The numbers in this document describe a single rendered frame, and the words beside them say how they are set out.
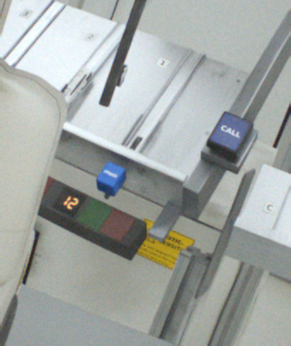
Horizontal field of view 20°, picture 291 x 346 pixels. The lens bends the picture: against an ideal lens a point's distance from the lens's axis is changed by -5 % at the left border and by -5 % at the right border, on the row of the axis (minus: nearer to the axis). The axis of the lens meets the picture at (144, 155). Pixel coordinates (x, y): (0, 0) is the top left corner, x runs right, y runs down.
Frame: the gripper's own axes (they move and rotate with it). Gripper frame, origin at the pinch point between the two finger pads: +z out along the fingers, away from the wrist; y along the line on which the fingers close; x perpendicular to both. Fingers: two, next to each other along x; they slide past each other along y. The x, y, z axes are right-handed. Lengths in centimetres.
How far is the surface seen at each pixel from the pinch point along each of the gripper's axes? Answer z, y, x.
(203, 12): 124, 54, -121
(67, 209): 4.2, -7.0, 39.0
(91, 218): 4.4, -10.0, 38.8
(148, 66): 2.2, -5.8, 16.4
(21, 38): 0.8, 12.6, 19.2
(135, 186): 6.6, -11.4, 31.2
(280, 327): 159, -11, -35
